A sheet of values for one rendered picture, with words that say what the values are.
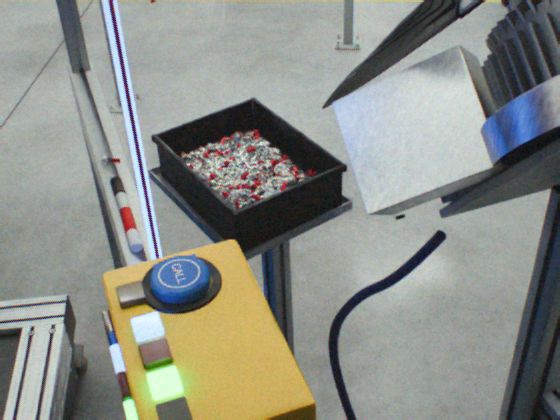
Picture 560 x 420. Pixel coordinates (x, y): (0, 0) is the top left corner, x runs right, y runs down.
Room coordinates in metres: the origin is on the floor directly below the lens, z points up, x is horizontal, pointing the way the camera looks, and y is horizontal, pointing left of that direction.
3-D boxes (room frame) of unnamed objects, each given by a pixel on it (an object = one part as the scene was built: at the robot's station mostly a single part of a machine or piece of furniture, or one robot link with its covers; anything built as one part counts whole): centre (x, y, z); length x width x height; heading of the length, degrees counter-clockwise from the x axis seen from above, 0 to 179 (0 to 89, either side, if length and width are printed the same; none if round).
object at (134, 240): (0.72, 0.19, 0.87); 0.14 x 0.01 x 0.01; 18
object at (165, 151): (0.82, 0.05, 0.85); 0.22 x 0.17 x 0.07; 33
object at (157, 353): (0.31, 0.08, 1.08); 0.02 x 0.02 x 0.01; 18
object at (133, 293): (0.36, 0.10, 1.08); 0.02 x 0.02 x 0.01; 18
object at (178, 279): (0.37, 0.07, 1.08); 0.04 x 0.04 x 0.02
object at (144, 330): (0.33, 0.09, 1.08); 0.02 x 0.02 x 0.01; 18
